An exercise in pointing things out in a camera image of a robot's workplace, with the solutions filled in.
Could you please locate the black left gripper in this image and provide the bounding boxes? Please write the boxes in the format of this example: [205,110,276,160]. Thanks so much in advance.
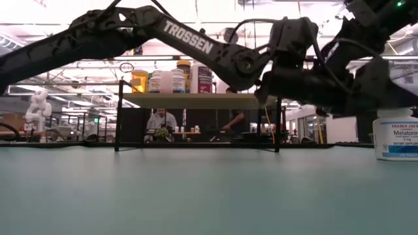
[254,58,418,116]

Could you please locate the white melatonin bottle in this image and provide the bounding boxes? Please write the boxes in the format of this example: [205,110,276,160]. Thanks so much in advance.
[372,109,418,162]

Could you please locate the tall white bottle purple label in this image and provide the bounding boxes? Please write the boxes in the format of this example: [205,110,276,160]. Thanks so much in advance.
[190,61,215,95]

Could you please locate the amber bottle yellow cap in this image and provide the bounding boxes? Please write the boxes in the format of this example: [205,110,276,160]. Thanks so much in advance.
[176,59,193,95]

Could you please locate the white bottle blue label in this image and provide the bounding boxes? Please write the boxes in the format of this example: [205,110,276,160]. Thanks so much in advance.
[172,68,186,95]
[148,70,164,95]

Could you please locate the orange pill vial white cap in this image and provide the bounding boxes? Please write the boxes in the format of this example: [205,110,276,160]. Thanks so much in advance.
[130,69,149,95]

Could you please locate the wooden shelf black metal legs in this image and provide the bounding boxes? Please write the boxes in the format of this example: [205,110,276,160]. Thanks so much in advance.
[114,80,283,153]

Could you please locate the person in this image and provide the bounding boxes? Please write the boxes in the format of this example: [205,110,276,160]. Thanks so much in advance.
[221,86,251,140]
[143,108,179,142]

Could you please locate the green round object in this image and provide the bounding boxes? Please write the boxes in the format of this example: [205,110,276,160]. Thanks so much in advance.
[153,127,170,140]

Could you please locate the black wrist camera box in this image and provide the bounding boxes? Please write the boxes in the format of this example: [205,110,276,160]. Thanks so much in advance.
[270,16,319,61]

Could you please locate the black metal table frame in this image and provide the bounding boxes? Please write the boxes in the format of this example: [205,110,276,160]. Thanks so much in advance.
[0,140,375,149]

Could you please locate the black curved cable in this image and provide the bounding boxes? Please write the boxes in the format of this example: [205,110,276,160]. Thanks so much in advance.
[0,122,21,144]

